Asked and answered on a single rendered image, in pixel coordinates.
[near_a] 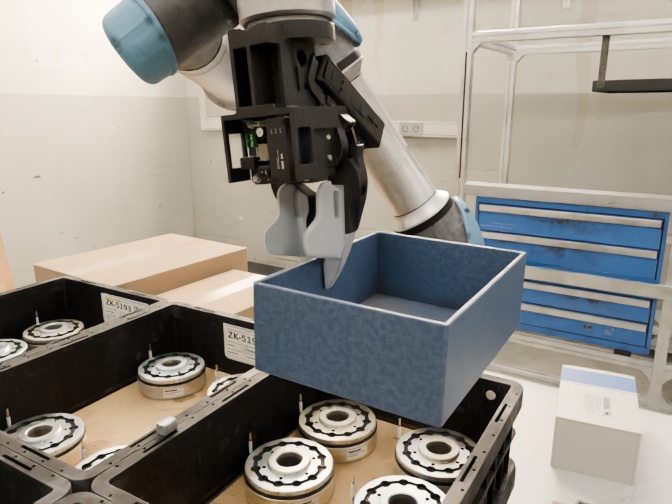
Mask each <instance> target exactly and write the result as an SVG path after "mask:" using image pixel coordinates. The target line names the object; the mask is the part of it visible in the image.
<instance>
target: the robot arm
mask: <svg viewBox="0 0 672 504"><path fill-rule="evenodd" d="M239 24H240V25H241V26H242V27H243V28H244V29H245V30H241V29H234V28H235V27H237V26H238V25H239ZM102 28H103V31H104V33H105V35H106V37H107V39H108V41H109V42H110V44H111V45H112V47H113V48H114V50H115V51H116V52H117V54H118V55H119V56H120V58H121V59H122V60H123V61H124V62H125V64H126V65H127V66H128V67H129V68H130V69H131V70H132V71H133V72H134V73H135V74H136V75H137V76H138V77H139V78H140V79H141V80H142V81H144V82H146V83H148V84H151V85H154V84H158V83H159V82H161V81H162V80H164V79H165V78H167V77H168V76H174V75H175V74H176V73H177V72H179V73H180V74H182V75H184V76H185V77H187V78H188V79H190V80H191V81H193V82H194V83H196V84H198V85H199V86H201V87H202V89H203V91H204V93H205V95H206V96H207V97H208V98H209V99H210V100H211V101H212V102H213V103H214V104H216V105H217V106H219V107H221V108H223V109H226V110H230V111H236V113H235V114H231V115H223V116H220V117H221V126H222V134H223V142H224V150H225V159H226V167H227V175H228V183H236V182H242V181H248V180H251V177H250V169H251V174H252V181H253V183H255V185H263V184H271V188H272V191H273V194H274V196H275V198H276V200H277V209H278V214H277V218H276V220H275V221H274V222H273V223H272V224H271V225H270V226H269V227H268V229H267V230H266V231H265V233H264V245H265V248H266V250H267V251H268V252H269V253H270V254H272V255H281V256H296V257H297V259H298V262H299V263H300V262H303V261H305V260H307V259H310V258H312V257H313V258H324V261H323V265H322V270H323V284H324V288H325V289H329V288H331V287H332V286H333V285H334V283H335V281H336V280H337V278H338V276H339V275H340V273H341V271H342V269H343V267H344V265H345V262H346V260H347V257H348V255H349V252H350V250H351V247H352V244H353V240H354V237H355V233H356V231H357V230H358V228H359V224H360V220H361V216H362V213H363V209H364V205H365V202H366V197H367V191H368V177H369V179H370V180H371V182H372V183H373V185H374V186H375V188H376V189H377V191H378V192H379V194H380V195H381V197H382V198H383V200H384V201H385V203H386V204H387V206H388V207H389V209H390V210H391V212H392V213H393V215H394V219H393V223H392V229H393V230H394V232H395V233H396V234H403V235H410V236H417V237H424V238H431V239H438V240H445V241H452V242H459V243H466V244H472V245H479V246H484V239H483V236H482V233H481V230H480V228H479V226H478V223H477V221H476V219H475V218H474V216H473V214H472V213H471V212H470V210H469V207H468V206H467V205H466V203H465V202H464V201H463V200H462V199H461V198H460V197H458V196H455V197H450V195H449V194H448V193H447V192H446V191H442V190H437V189H435V188H434V187H433V185H432V183H431V182H430V180H429V179H428V177H427V175H426V174H425V172H424V171H423V169H422V168H421V166H420V164H419V163H418V161H417V160H416V158H415V156H414V155H413V153H412V152H411V150H410V148H409V147H408V145H407V144H406V142H405V141H404V139H403V137H402V136H401V134H400V133H399V131H398V129H397V128H396V126H395V125H394V123H393V122H392V120H391V118H390V117H389V115H388V114H387V112H386V110H385V109H384V107H383V106H382V104H381V103H380V101H379V99H378V98H377V96H376V95H375V93H374V91H373V90H372V88H371V87H370V85H369V83H368V82H367V80H366V79H365V77H364V76H363V74H362V72H361V66H362V60H363V56H362V54H361V53H360V51H359V50H358V48H357V47H359V46H361V43H362V42H363V38H362V35H361V33H360V31H359V30H358V29H357V26H356V24H355V23H354V21H353V20H352V19H351V17H350V16H349V15H348V13H347V12H346V11H345V10H344V9H343V7H342V6H341V5H340V4H339V3H338V2H337V1H336V0H122V1H120V2H119V3H118V4H117V5H116V6H114V7H113V8H112V9H111V10H110V11H108V12H107V13H106V14H105V15H104V17H103V19H102ZM229 134H240V137H241V146H242V154H243V158H240V165H241V167H239V168H233V167H232V158H231V150H230V141H229ZM247 148H249V157H248V150H247ZM326 180H328V181H331V184H330V183H327V182H323V183H321V184H320V185H319V186H318V189H317V192H314V191H313V190H312V189H310V188H309V187H308V186H306V185H305V184H302V183H316V182H321V181H326Z"/></svg>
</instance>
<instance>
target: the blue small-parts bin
mask: <svg viewBox="0 0 672 504"><path fill-rule="evenodd" d="M526 256H527V253H526V252H521V251H514V250H507V249H500V248H493V247H486V246H479V245H472V244H466V243H459V242H452V241H445V240H438V239H431V238H424V237H417V236H410V235H403V234H396V233H389V232H383V231H375V232H373V233H371V234H368V235H366V236H363V237H361V238H358V239H356V240H354V241H353V244H352V247H351V250H350V252H349V255H348V257H347V260H346V262H345V265H344V267H343V269H342V271H341V273H340V275H339V276H338V278H337V280H336V281H335V283H334V285H333V286H332V287H331V288H329V289H325V288H324V284H323V270H322V265H323V261H324V258H313V257H312V258H310V259H307V260H305V261H303V262H300V263H298V264H295V265H293V266H290V267H288V268H286V269H283V270H281V271H278V272H276V273H274V274H271V275H269V276H266V277H264V278H261V279H259V280H257V281H254V282H253V305H254V342H255V369H256V370H258V371H261V372H265V373H268V374H271V375H274V376H277V377H280V378H283V379H287V380H290V381H293V382H296V383H299V384H302V385H305V386H308V387H312V388H315V389H318V390H321V391H324V392H327V393H330V394H334V395H337V396H340V397H343V398H346V399H349V400H352V401H355V402H359V403H362V404H365V405H368V406H371V407H374V408H377V409H381V410H384V411H387V412H390V413H393V414H396V415H399V416H402V417H406V418H409V419H412V420H415V421H418V422H421V423H424V424H428V425H431V426H434V427H437V428H440V427H442V426H443V425H444V423H445V422H446V421H447V419H448V418H449V417H450V415H451V414H452V413H453V412H454V410H455V409H456V408H457V406H458V405H459V404H460V402H461V401H462V400H463V398H464V397H465V396H466V394H467V393H468V392H469V391H470V389H471V388H472V387H473V385H474V384H475V383H476V381H477V380H478V379H479V377H480V376H481V375H482V374H483V372H484V371H485V370H486V368H487V367H488V366H489V364H490V363H491V362H492V360H493V359H494V358H495V356H496V355H497V354H498V353H499V351H500V350H501V349H502V347H503V346H504V345H505V343H506V342H507V341H508V339H509V338H510V337H511V335H512V334H513V333H514V332H515V330H516V329H517V328H518V326H519V322H520V313H521V303H522V294H523V284H524V275H525V265H526Z"/></svg>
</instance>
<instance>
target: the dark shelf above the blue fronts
mask: <svg viewBox="0 0 672 504"><path fill-rule="evenodd" d="M597 82H598V80H594V81H593V83H592V92H599V93H607V94H615V93H661V92H672V78H653V79H621V80H605V86H604V88H597Z"/></svg>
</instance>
